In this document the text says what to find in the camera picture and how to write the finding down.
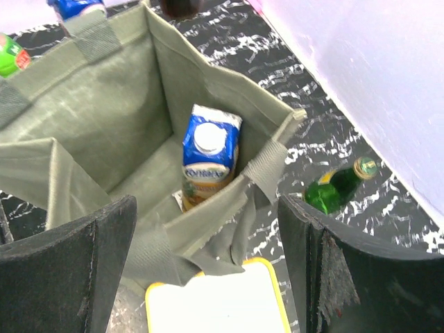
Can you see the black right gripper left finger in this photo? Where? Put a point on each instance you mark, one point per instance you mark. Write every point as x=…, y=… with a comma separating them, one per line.
x=66, y=279

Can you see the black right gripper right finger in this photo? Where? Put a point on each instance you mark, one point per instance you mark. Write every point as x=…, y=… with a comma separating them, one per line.
x=344, y=280

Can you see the grey-green canvas bag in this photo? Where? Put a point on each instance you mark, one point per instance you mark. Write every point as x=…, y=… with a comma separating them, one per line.
x=103, y=114

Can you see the Fontana pineapple juice carton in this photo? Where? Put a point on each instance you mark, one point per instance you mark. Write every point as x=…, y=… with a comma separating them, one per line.
x=210, y=151

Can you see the blue red juice carton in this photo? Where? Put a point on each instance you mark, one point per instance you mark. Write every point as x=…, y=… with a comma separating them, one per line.
x=67, y=9

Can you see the dark cola bottle red label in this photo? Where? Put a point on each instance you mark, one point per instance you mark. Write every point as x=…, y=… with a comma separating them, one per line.
x=180, y=9

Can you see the yellow-framed whiteboard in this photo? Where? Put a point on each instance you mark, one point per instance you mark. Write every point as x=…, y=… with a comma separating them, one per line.
x=249, y=301

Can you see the green glass bottle gold cap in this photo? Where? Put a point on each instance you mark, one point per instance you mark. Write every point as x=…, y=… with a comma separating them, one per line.
x=333, y=190

